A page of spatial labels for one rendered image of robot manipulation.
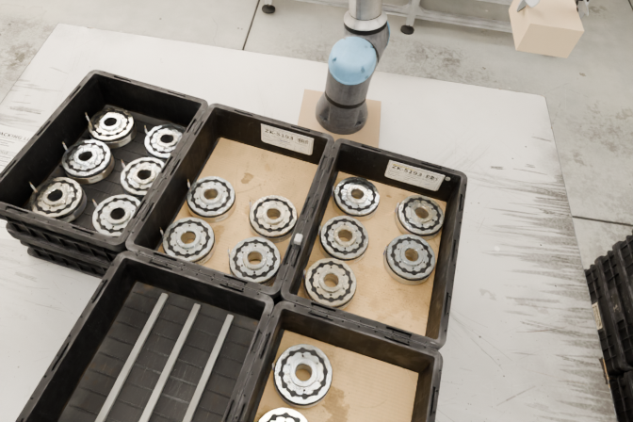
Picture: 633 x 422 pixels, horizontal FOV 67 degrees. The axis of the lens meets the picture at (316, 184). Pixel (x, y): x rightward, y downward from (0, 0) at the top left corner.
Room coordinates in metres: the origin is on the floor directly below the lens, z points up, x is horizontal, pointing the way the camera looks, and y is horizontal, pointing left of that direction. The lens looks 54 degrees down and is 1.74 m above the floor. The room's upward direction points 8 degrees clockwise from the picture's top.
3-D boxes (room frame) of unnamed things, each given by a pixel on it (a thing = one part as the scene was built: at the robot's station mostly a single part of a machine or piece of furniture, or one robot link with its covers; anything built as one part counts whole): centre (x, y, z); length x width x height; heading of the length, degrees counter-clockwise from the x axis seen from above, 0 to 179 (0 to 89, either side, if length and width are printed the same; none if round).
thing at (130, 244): (0.55, 0.15, 0.92); 0.40 x 0.30 x 0.02; 170
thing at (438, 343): (0.49, -0.14, 0.92); 0.40 x 0.30 x 0.02; 170
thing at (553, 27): (1.04, -0.48, 1.08); 0.16 x 0.12 x 0.07; 0
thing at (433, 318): (0.49, -0.14, 0.87); 0.40 x 0.30 x 0.11; 170
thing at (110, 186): (0.60, 0.45, 0.87); 0.40 x 0.30 x 0.11; 170
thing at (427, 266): (0.48, -0.21, 0.86); 0.10 x 0.10 x 0.01
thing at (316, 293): (0.40, -0.06, 0.86); 0.10 x 0.10 x 0.01
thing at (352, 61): (0.99, -0.05, 0.89); 0.13 x 0.12 x 0.14; 166
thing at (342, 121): (0.98, -0.04, 0.78); 0.15 x 0.15 x 0.10
